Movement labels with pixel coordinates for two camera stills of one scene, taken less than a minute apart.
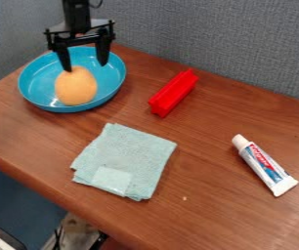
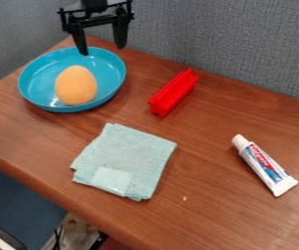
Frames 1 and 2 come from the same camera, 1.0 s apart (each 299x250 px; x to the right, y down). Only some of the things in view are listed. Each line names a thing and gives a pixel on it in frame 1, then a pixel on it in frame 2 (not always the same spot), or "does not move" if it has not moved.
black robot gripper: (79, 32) -> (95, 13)
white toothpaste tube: (279, 182) does not move
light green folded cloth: (124, 161) does not move
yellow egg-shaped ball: (76, 87) does not move
